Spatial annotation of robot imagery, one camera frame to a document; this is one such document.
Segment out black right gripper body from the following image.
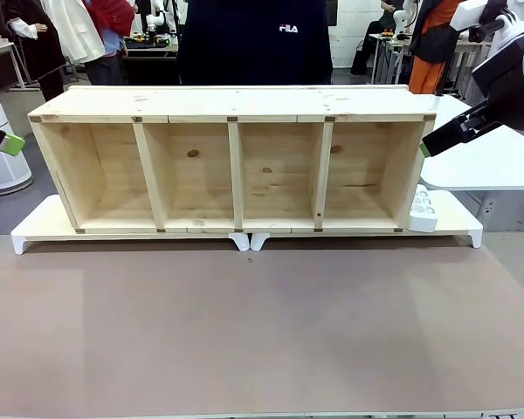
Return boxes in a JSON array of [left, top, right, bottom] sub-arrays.
[[471, 41, 524, 145]]

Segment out white air purifier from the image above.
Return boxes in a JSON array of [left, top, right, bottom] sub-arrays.
[[0, 72, 32, 192]]

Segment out mannequin orange and black clothes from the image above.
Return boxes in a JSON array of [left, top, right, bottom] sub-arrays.
[[408, 0, 464, 95]]

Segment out wood-top riser white legs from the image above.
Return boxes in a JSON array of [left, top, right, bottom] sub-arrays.
[[10, 194, 250, 256], [249, 191, 485, 252]]

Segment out white power strip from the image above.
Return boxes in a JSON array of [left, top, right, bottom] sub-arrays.
[[406, 183, 440, 232]]

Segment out wooden background desk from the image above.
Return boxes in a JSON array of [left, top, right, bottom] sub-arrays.
[[0, 38, 40, 93]]

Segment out grey-legged background table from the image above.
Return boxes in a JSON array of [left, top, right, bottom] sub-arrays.
[[369, 31, 494, 95]]

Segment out mannequin blue shirt dark skirt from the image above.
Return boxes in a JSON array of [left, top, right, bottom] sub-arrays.
[[86, 25, 128, 86]]

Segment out seated person in black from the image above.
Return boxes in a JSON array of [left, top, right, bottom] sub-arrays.
[[350, 0, 396, 78]]

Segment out white hanging coat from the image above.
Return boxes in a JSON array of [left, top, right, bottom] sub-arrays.
[[47, 0, 107, 66]]

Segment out red garment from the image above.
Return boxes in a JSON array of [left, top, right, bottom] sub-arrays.
[[83, 0, 135, 39]]

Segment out background workbench with tools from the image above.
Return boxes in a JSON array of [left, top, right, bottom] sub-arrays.
[[122, 34, 180, 86]]

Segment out four-compartment pine wood shelf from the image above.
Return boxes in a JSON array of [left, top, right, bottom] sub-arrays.
[[27, 84, 438, 233]]

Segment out person in dark FILA sweater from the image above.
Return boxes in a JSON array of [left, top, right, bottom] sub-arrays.
[[176, 0, 334, 86]]

